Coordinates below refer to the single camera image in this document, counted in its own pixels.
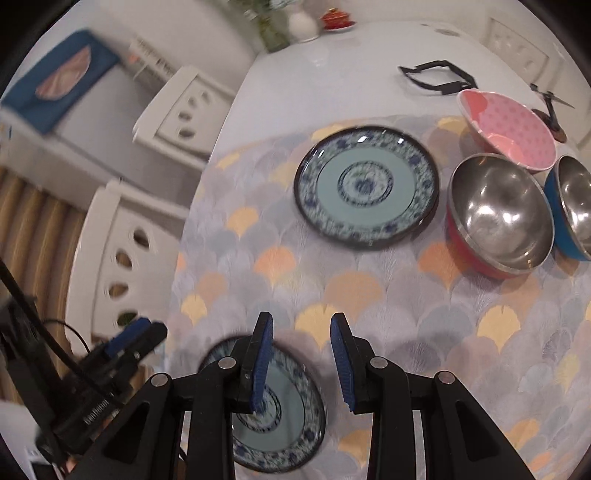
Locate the blue fridge cover cloth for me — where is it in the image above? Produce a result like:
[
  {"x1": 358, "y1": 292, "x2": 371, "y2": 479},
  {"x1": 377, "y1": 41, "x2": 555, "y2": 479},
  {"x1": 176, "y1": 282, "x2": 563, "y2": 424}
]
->
[{"x1": 1, "y1": 29, "x2": 123, "y2": 136}]

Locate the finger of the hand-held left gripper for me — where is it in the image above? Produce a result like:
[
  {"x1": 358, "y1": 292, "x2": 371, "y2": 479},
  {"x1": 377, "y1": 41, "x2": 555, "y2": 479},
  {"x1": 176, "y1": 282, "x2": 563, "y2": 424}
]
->
[
  {"x1": 121, "y1": 322, "x2": 168, "y2": 370},
  {"x1": 103, "y1": 318, "x2": 153, "y2": 360}
]

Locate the black cable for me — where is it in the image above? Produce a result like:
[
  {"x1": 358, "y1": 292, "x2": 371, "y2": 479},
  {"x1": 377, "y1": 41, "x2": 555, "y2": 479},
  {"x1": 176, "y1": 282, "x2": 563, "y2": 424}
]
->
[{"x1": 0, "y1": 258, "x2": 127, "y2": 411}]

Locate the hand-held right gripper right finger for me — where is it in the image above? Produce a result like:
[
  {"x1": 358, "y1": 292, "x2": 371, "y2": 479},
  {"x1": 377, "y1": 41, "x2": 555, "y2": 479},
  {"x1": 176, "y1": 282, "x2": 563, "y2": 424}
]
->
[{"x1": 329, "y1": 312, "x2": 539, "y2": 480}]

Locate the small stand with wooden base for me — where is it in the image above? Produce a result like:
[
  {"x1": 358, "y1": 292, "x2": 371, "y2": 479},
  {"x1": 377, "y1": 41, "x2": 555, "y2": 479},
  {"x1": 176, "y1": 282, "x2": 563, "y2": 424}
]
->
[{"x1": 530, "y1": 83, "x2": 576, "y2": 143}]

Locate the blue steel bowl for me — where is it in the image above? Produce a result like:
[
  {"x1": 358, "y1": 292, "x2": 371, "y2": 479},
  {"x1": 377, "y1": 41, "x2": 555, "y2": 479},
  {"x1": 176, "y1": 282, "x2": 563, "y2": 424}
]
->
[{"x1": 544, "y1": 155, "x2": 591, "y2": 262}]

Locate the black folding frame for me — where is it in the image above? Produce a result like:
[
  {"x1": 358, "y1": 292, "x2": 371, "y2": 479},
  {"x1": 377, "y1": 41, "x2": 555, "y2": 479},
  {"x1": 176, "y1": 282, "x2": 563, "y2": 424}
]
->
[{"x1": 399, "y1": 60, "x2": 478, "y2": 96}]

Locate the pink dotted bowl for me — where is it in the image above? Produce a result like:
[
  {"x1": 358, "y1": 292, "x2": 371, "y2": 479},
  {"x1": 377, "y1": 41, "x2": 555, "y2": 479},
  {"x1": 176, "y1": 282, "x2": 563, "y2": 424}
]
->
[{"x1": 457, "y1": 89, "x2": 557, "y2": 174}]

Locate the red lidded teacup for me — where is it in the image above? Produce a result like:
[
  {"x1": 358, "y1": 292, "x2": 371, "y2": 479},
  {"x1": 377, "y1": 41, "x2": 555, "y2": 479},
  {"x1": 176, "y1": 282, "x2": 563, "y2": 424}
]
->
[{"x1": 320, "y1": 8, "x2": 356, "y2": 31}]

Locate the white refrigerator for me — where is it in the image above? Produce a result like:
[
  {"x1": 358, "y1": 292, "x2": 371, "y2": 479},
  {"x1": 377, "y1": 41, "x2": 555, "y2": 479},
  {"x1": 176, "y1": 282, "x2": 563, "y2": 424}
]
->
[{"x1": 0, "y1": 58, "x2": 160, "y2": 188}]

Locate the scallop patterned table mat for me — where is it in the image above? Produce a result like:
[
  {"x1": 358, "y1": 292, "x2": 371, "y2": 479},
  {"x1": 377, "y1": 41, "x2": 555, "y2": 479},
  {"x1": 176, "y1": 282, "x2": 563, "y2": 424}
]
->
[{"x1": 165, "y1": 113, "x2": 591, "y2": 480}]

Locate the small blue patterned plate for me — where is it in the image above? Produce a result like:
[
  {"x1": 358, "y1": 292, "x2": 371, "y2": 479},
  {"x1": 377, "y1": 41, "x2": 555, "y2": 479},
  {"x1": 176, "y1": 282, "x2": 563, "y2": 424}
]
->
[{"x1": 198, "y1": 336, "x2": 328, "y2": 472}]

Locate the large blue patterned plate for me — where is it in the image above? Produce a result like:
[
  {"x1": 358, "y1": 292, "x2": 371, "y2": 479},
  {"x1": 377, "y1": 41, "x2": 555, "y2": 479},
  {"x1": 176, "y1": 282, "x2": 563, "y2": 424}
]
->
[{"x1": 294, "y1": 126, "x2": 441, "y2": 251}]

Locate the striped beige curtain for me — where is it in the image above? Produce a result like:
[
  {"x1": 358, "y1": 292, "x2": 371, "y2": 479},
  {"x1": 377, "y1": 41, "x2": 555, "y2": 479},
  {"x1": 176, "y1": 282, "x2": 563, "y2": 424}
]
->
[{"x1": 0, "y1": 165, "x2": 89, "y2": 407}]

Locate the white dining chair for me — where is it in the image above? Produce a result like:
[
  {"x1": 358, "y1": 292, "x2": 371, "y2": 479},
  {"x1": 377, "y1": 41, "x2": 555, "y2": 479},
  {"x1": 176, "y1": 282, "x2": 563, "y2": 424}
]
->
[
  {"x1": 482, "y1": 17, "x2": 551, "y2": 72},
  {"x1": 66, "y1": 179, "x2": 205, "y2": 344},
  {"x1": 133, "y1": 66, "x2": 237, "y2": 161}
]

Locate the white vase with flowers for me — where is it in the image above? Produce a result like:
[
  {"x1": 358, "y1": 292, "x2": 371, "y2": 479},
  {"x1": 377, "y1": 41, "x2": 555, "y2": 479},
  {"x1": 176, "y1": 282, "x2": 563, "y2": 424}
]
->
[{"x1": 286, "y1": 0, "x2": 321, "y2": 44}]

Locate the white corner shelf rack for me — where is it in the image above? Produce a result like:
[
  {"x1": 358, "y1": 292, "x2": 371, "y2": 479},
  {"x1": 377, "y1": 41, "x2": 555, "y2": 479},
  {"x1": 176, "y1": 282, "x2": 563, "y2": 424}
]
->
[{"x1": 128, "y1": 36, "x2": 178, "y2": 86}]

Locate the red steel bowl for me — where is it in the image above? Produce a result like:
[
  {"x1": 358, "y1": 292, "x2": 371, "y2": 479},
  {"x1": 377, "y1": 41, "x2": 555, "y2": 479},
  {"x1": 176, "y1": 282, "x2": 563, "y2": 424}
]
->
[{"x1": 445, "y1": 154, "x2": 556, "y2": 280}]

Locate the glass vase with green stems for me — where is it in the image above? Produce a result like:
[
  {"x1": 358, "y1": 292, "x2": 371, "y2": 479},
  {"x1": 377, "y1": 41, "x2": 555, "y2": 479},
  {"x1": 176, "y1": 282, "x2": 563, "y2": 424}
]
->
[{"x1": 235, "y1": 0, "x2": 291, "y2": 52}]

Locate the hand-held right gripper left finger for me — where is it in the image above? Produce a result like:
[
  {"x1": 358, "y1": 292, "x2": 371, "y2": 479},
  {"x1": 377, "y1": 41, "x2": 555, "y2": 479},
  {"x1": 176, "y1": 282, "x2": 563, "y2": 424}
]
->
[{"x1": 76, "y1": 311, "x2": 275, "y2": 480}]

